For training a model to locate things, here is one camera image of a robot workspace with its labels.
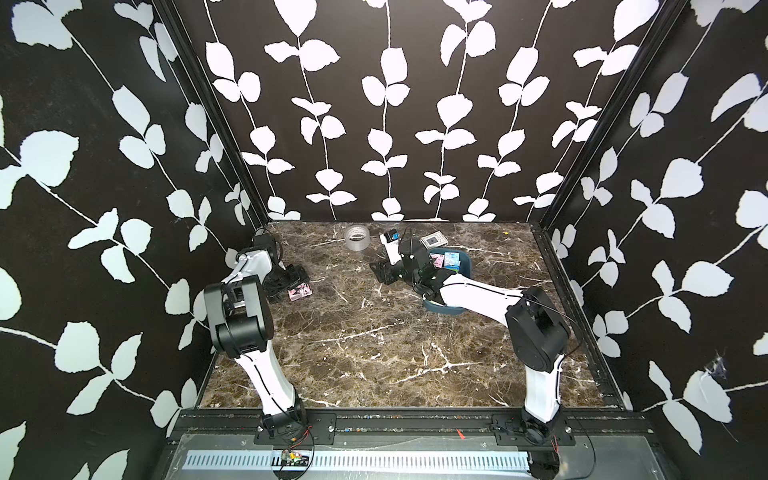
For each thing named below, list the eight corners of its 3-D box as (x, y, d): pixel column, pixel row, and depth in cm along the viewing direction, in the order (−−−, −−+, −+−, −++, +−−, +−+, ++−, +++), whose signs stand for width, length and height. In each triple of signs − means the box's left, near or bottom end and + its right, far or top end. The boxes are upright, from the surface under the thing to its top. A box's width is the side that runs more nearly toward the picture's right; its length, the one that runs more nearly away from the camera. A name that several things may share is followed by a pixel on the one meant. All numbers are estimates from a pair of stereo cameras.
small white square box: (426, 250, 115) (426, 247, 113) (419, 239, 119) (420, 235, 117) (447, 244, 117) (448, 240, 115) (440, 233, 121) (441, 229, 119)
